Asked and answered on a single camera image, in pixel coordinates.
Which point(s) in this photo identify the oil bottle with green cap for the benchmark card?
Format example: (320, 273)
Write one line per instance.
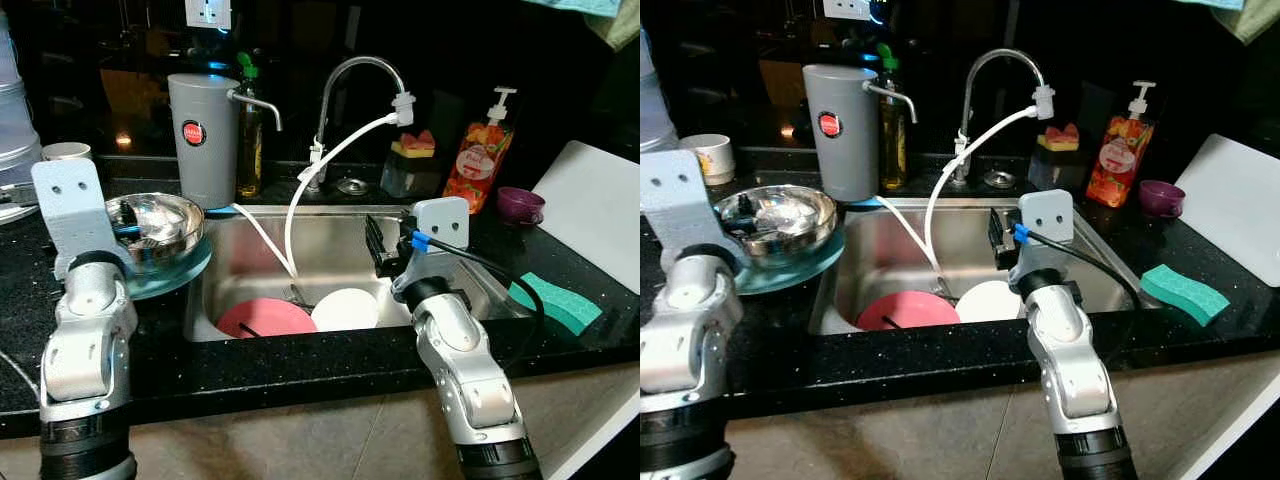
(893, 150)
(250, 150)

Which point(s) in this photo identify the stainless steel sink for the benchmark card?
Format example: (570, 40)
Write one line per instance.
(330, 250)
(880, 270)

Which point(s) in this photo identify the pink plate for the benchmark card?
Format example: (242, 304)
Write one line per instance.
(275, 318)
(915, 308)

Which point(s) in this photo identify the orange soap pump bottle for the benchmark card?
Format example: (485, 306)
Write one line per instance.
(1120, 155)
(480, 160)

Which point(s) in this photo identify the teal glass plate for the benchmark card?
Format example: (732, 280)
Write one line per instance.
(180, 282)
(800, 282)

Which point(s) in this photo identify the stacked translucent plastic containers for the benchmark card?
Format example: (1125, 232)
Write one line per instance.
(655, 110)
(15, 120)

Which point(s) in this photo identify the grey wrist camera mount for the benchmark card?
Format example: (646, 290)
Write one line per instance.
(442, 220)
(1048, 215)
(680, 205)
(70, 210)

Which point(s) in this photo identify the white printed mug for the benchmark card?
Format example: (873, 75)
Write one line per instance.
(66, 151)
(712, 160)

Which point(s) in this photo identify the thin white filter tube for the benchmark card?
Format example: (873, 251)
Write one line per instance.
(258, 235)
(905, 225)

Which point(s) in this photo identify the green sponge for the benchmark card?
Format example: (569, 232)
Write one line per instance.
(1185, 293)
(560, 305)

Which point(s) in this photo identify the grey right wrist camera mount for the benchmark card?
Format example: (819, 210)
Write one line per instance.
(1048, 215)
(442, 220)

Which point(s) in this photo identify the white wall socket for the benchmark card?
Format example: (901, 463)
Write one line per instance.
(208, 14)
(846, 9)

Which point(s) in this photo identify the white cutting board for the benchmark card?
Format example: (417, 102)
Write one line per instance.
(1230, 205)
(590, 210)

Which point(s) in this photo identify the stainless steel bowl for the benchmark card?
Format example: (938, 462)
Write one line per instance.
(170, 235)
(805, 225)

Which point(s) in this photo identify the white plate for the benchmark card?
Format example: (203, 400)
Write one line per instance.
(988, 302)
(345, 310)

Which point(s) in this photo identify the chrome countertop knob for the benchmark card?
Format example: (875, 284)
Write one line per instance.
(352, 186)
(999, 180)

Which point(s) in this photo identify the grey water filter canister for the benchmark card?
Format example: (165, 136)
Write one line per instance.
(840, 160)
(200, 160)

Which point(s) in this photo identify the chrome gooseneck faucet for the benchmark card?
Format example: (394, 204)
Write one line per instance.
(967, 110)
(322, 110)

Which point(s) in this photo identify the olive hanging cloth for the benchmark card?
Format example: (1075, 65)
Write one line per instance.
(620, 25)
(1262, 18)

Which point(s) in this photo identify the small purple bowl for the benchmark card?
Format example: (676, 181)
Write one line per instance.
(1162, 198)
(520, 205)

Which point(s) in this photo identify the yellow and red sponge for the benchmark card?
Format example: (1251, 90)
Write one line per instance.
(1058, 140)
(413, 147)

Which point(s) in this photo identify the dark sponge holder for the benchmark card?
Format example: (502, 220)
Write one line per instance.
(408, 178)
(1055, 170)

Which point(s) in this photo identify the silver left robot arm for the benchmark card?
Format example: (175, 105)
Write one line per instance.
(690, 340)
(85, 350)

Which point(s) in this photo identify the metal fork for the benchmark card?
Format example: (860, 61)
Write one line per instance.
(245, 326)
(890, 321)

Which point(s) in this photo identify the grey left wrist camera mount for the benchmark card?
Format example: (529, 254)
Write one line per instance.
(70, 210)
(680, 205)

